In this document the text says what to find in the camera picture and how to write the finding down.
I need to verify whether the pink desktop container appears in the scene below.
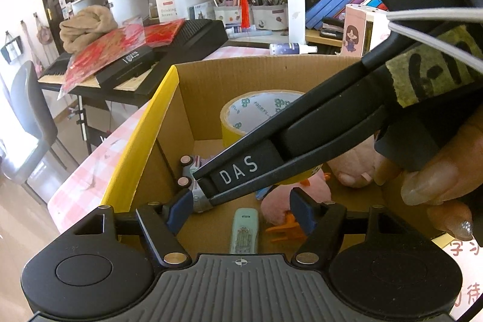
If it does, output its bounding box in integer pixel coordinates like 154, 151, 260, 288
341, 3, 390, 57

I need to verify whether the black case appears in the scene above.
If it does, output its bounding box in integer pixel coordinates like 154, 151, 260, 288
319, 18, 345, 40

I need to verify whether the grey chair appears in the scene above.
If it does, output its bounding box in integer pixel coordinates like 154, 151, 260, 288
0, 60, 81, 202

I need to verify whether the small illustrated card box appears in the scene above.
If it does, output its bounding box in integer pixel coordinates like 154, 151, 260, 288
188, 1, 216, 21

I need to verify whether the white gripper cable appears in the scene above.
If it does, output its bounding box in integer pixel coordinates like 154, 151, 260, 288
386, 7, 483, 72

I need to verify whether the black electronic keyboard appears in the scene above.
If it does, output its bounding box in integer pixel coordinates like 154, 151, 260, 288
38, 19, 229, 108

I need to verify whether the beige cloth bundle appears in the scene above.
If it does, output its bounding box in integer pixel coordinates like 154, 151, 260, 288
59, 4, 120, 54

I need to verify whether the white box with red stripe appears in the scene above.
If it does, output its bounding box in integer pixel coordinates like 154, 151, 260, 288
155, 0, 178, 23

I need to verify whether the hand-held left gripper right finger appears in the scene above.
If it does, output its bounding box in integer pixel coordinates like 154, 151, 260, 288
289, 190, 420, 266

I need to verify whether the grey metallic object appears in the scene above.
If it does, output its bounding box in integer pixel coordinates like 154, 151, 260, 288
188, 155, 215, 214

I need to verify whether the yellow tape roll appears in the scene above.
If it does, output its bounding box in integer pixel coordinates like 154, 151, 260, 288
220, 90, 324, 190

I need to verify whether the pink plush toy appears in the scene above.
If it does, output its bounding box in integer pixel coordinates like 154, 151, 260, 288
260, 140, 379, 225

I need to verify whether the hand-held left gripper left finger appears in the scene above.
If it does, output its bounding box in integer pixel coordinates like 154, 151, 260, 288
64, 190, 193, 267

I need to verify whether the white pen holder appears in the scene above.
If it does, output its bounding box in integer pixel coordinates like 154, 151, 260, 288
213, 4, 242, 27
251, 3, 289, 32

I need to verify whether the black keyboard stand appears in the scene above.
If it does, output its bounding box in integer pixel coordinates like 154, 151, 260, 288
39, 84, 114, 157

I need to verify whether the white spray bottle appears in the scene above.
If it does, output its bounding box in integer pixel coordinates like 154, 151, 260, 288
269, 42, 318, 57

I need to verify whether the black white hanging bag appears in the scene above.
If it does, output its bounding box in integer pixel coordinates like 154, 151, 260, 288
0, 31, 24, 65

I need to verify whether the red patterned plastic bag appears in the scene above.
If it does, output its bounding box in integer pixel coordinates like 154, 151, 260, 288
58, 19, 186, 100

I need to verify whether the person's right hand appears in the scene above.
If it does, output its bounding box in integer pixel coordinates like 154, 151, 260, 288
373, 111, 483, 244

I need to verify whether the pink hanging bag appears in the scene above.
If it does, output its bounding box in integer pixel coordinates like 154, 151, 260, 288
35, 16, 54, 46

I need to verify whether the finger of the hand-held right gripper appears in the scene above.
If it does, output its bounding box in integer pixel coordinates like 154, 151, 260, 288
179, 155, 200, 172
177, 176, 197, 195

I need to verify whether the row of colourful books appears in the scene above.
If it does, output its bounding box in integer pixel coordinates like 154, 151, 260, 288
304, 0, 390, 30

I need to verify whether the yellow cardboard box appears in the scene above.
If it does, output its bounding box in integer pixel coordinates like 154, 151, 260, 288
101, 56, 449, 255

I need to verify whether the orange hair clip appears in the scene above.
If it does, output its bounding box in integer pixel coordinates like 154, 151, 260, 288
265, 210, 306, 243

